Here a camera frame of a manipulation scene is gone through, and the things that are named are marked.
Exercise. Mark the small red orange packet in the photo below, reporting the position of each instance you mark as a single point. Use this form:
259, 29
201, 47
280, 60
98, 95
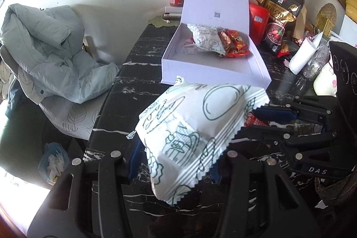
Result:
284, 48

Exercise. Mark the cream flask with pink heart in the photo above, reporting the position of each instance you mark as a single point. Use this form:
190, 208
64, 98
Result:
325, 80

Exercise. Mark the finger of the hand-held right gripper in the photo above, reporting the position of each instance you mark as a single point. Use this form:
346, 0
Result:
276, 114
306, 146

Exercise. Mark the white paper roll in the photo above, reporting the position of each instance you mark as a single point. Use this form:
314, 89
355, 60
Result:
302, 55

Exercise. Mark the white gift box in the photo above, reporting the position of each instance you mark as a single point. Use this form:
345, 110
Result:
223, 70

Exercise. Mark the blue plastic trash bag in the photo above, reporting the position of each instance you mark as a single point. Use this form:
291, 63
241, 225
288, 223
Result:
54, 164

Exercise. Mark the red canister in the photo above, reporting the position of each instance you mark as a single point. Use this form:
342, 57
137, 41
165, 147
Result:
258, 23

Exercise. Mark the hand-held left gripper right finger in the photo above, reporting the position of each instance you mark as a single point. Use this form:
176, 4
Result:
231, 171

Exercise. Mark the beige cardboard sheet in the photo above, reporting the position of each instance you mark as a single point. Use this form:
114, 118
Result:
300, 23

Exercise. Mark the brown gold snack packet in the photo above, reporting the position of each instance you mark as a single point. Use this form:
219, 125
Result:
223, 41

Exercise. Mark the chair with leaf-patterned cushion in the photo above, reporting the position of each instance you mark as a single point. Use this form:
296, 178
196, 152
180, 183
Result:
72, 118

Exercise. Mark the green scalloped mat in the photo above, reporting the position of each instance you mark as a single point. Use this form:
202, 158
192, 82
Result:
159, 22

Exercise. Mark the red fan toy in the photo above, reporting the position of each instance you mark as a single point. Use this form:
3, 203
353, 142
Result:
189, 44

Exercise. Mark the black gold cereal bag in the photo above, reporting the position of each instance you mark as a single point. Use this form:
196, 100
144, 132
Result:
281, 17

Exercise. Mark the small red sachet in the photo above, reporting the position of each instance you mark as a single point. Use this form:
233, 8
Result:
252, 121

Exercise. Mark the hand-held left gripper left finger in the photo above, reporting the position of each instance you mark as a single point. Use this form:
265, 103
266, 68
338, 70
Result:
136, 162

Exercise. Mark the pale green puffer jacket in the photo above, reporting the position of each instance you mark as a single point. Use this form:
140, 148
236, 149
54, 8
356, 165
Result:
50, 54

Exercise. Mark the round woven straw mat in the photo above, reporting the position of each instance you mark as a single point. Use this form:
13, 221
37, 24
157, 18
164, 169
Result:
326, 13

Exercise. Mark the white patterned snack packet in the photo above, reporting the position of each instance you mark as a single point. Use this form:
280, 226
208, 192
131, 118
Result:
189, 137
206, 38

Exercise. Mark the white power bank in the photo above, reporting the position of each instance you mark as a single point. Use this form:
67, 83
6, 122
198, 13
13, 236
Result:
174, 11

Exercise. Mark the clear plastic bag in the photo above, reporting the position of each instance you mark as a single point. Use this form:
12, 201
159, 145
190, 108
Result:
318, 59

